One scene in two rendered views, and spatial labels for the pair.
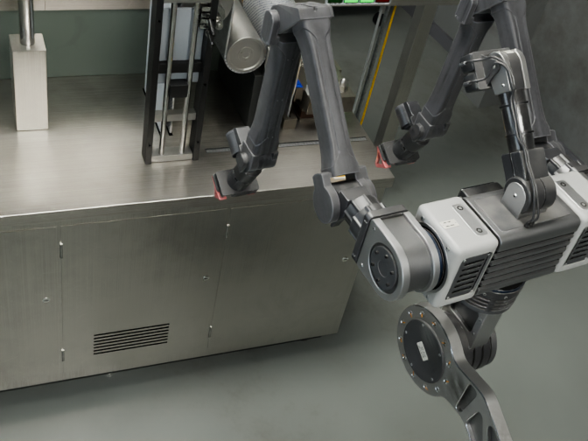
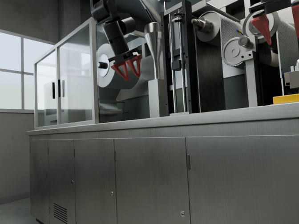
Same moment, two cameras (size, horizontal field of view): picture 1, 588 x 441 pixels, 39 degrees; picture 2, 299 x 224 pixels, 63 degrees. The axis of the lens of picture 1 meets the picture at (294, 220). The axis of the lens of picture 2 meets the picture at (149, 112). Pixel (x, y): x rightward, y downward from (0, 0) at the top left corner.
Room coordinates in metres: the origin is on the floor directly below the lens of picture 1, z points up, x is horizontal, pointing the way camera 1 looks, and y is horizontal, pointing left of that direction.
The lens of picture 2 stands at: (1.47, -0.68, 0.85)
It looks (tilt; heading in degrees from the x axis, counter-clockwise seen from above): 4 degrees up; 77
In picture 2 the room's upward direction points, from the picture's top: 3 degrees counter-clockwise
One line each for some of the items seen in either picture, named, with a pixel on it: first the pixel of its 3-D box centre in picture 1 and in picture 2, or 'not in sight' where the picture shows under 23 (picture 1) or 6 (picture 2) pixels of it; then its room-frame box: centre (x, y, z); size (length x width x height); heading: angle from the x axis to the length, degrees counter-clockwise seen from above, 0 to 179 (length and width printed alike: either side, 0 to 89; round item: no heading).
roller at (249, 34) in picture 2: not in sight; (272, 32); (2.25, 0.21, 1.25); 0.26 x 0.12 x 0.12; 29
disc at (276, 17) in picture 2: not in sight; (259, 25); (2.14, 0.15, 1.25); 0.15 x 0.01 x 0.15; 119
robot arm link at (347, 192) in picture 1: (346, 204); not in sight; (1.22, -0.09, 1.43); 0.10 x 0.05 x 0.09; 36
